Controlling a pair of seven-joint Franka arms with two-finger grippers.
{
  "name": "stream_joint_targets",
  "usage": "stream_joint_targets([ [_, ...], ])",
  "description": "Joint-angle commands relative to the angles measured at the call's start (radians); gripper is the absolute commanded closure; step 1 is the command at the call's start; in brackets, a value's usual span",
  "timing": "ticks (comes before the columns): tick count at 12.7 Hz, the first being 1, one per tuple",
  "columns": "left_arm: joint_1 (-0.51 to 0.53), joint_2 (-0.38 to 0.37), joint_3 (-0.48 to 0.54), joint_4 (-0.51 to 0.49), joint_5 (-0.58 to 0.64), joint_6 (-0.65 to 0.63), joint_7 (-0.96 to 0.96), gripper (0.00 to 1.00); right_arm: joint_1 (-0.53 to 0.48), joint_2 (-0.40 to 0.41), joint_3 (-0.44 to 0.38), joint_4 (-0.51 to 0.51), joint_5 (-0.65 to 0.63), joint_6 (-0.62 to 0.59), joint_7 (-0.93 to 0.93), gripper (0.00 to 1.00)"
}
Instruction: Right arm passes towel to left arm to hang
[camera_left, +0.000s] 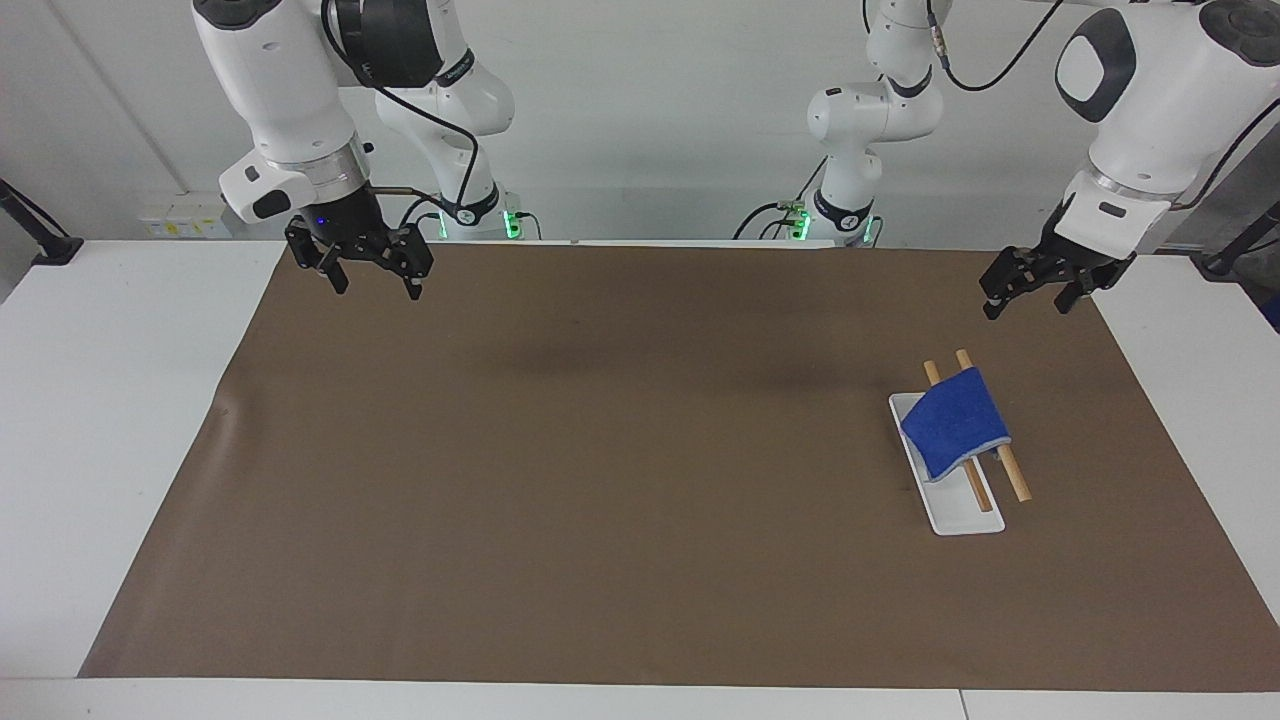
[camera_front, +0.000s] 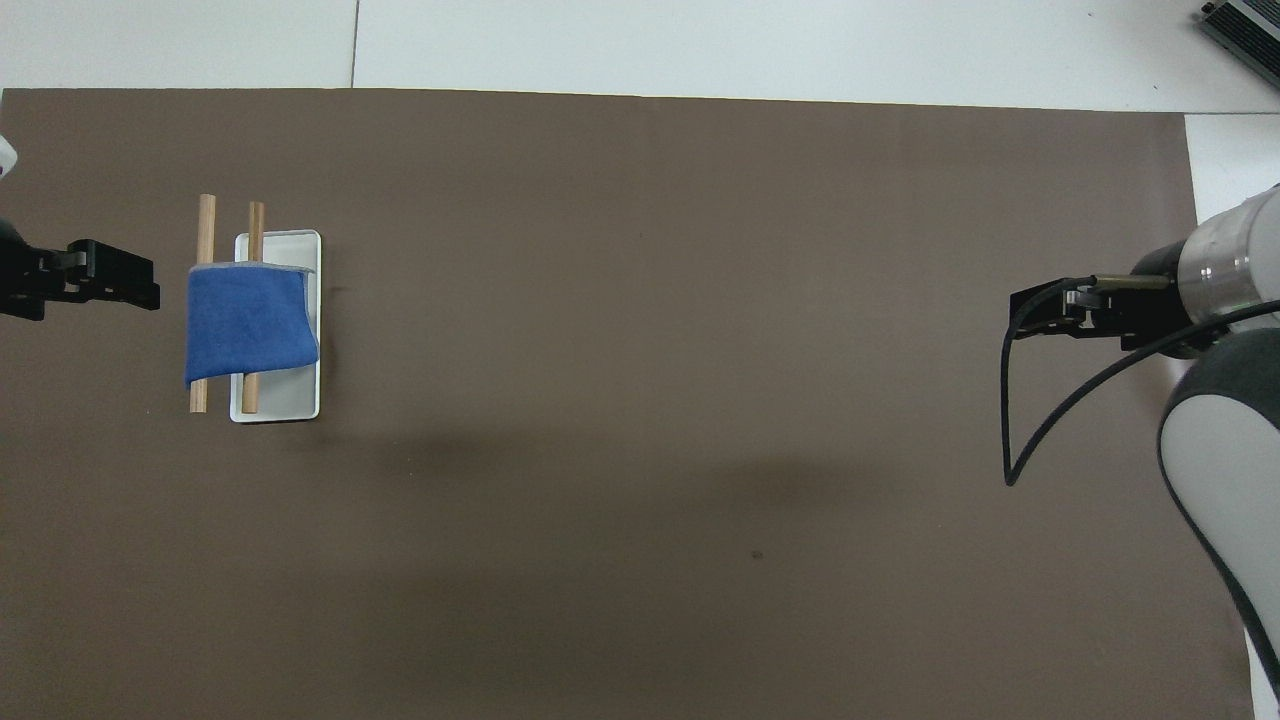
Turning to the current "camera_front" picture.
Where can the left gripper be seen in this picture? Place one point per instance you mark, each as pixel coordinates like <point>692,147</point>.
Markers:
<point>20,280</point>

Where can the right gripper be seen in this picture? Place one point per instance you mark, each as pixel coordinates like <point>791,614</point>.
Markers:
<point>1150,300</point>

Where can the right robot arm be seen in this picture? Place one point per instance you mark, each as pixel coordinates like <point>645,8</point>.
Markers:
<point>1215,440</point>

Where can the grey ribbed metal box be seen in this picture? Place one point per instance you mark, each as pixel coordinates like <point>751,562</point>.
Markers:
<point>1248,25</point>

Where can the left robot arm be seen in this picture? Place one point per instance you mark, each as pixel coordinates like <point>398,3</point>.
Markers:
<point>5,156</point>

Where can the blue towel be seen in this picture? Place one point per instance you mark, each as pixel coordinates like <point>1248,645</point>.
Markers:
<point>248,322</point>

